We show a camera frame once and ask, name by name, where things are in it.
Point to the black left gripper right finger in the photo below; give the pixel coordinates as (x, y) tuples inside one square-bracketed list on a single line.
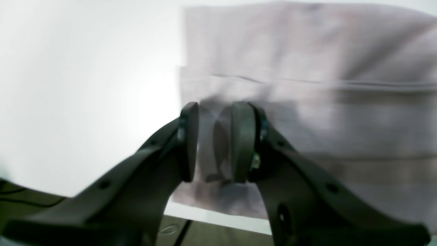
[(305, 205)]

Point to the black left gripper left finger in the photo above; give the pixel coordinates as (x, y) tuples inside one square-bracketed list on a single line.
[(125, 206)]

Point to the mauve pink T-shirt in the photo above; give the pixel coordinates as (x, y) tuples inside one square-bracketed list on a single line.
[(351, 86)]

